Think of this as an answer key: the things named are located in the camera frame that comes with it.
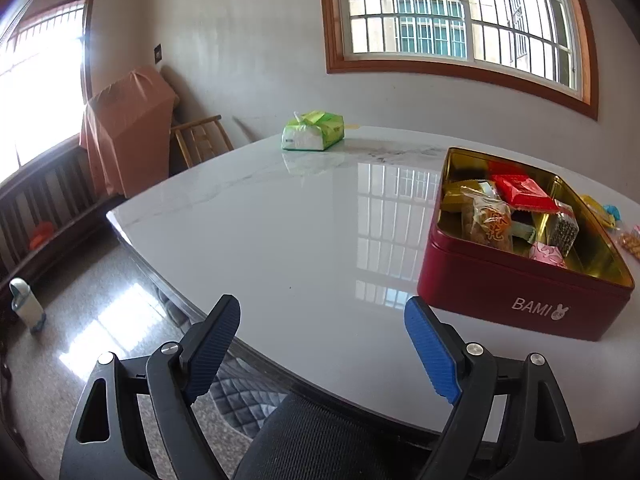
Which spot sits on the dark wooden bench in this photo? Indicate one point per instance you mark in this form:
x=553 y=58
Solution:
x=50 y=195

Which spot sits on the green tissue pack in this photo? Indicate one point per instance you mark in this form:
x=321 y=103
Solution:
x=310 y=135

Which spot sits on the dark wall switch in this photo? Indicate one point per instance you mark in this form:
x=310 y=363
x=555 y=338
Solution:
x=157 y=53

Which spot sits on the light wooden chair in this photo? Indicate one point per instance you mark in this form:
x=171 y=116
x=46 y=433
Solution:
x=196 y=124

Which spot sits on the white and blue bottle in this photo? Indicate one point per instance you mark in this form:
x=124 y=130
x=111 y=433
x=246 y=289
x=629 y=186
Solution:
x=27 y=310

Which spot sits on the gold foil pillow packet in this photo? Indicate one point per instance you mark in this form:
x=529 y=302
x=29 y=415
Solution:
x=595 y=207

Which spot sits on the grey quilted chair seat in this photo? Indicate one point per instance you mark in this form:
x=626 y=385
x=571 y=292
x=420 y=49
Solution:
x=240 y=400

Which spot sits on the blue candy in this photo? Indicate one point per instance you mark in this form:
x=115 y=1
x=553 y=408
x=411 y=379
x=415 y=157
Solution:
x=612 y=212

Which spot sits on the pink patterned snack packet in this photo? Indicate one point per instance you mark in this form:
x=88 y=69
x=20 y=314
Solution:
x=545 y=255

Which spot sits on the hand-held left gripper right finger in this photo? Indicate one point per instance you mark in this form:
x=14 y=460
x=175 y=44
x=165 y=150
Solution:
x=430 y=355

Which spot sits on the wooden framed barred window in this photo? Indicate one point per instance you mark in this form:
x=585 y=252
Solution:
x=450 y=10

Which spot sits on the narrow barred side window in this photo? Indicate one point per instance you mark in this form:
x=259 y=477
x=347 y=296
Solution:
x=40 y=85

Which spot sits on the gold packet with silver band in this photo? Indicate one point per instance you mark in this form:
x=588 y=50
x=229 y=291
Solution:
x=462 y=194

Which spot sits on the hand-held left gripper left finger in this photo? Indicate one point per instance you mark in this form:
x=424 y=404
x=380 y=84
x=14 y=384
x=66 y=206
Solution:
x=210 y=350

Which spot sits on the dark grey snack packet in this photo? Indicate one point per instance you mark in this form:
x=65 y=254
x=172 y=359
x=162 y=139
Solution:
x=564 y=232

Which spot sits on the pink cloth covered furniture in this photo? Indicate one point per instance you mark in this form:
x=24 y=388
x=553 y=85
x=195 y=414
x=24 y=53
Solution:
x=125 y=130

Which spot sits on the clear peanut snack packet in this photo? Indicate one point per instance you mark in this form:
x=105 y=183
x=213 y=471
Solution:
x=631 y=242
x=487 y=225

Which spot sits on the orange object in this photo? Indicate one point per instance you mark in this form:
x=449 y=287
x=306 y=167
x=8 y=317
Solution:
x=41 y=235

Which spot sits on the black mesh office chair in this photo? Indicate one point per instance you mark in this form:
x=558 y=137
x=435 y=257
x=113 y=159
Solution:
x=310 y=440

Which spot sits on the red tin box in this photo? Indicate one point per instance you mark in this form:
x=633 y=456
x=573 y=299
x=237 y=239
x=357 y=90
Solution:
x=500 y=290

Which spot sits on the red snack packet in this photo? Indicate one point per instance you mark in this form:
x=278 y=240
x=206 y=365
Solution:
x=525 y=191

